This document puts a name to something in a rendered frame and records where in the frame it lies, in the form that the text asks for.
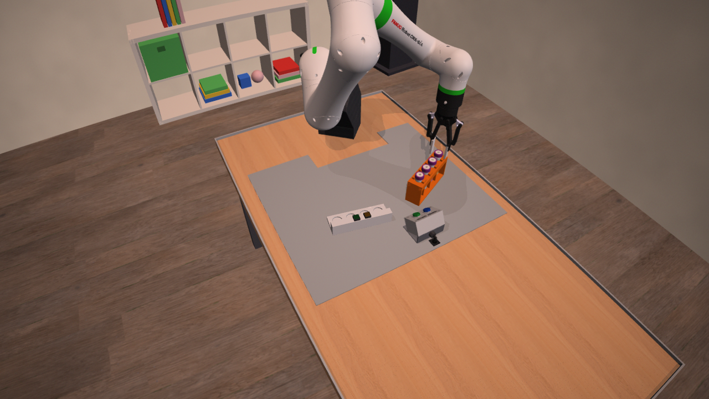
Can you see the orange tube rack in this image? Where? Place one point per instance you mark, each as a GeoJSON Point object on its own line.
{"type": "Point", "coordinates": [416, 192]}

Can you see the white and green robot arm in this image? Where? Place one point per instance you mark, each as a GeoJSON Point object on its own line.
{"type": "Point", "coordinates": [328, 77]}

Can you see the grey flat mat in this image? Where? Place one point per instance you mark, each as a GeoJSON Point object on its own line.
{"type": "Point", "coordinates": [298, 197]}

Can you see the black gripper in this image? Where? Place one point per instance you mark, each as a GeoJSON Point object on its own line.
{"type": "Point", "coordinates": [446, 117]}

